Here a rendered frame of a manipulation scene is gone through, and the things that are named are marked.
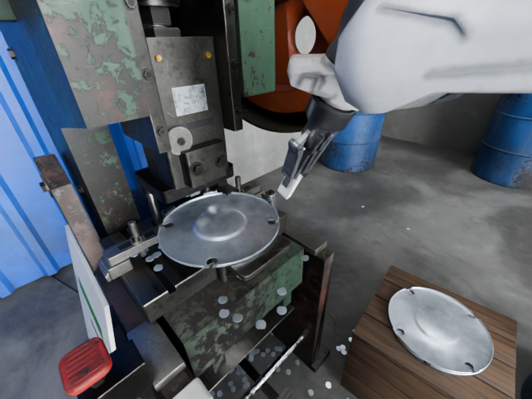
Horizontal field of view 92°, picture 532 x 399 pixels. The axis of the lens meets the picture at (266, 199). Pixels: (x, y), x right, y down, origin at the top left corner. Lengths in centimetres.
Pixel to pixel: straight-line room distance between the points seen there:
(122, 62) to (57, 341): 141
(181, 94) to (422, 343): 95
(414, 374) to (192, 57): 98
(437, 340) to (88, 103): 105
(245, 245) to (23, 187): 141
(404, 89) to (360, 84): 4
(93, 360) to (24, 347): 123
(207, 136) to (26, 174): 130
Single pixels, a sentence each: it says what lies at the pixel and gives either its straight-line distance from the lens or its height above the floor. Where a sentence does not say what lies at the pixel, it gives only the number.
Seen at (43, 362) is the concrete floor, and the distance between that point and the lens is 164.
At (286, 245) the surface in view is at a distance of 57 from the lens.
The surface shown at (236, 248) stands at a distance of 56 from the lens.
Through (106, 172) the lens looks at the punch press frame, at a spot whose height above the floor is 88.
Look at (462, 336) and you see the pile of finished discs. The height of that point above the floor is 36.
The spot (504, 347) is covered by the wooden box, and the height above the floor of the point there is 35.
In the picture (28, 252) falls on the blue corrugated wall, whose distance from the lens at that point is 195.
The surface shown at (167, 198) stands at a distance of 60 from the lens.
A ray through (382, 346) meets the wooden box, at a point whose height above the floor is 35.
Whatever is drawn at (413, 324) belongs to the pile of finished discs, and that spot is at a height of 36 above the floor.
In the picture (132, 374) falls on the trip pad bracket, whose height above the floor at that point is 70.
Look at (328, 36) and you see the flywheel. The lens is 76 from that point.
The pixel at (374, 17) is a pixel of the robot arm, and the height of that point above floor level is 117.
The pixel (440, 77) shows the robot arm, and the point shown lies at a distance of 25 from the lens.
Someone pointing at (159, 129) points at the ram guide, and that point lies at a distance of 49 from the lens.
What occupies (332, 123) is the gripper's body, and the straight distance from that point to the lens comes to 42.
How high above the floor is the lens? 116
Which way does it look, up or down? 32 degrees down
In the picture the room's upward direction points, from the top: 2 degrees counter-clockwise
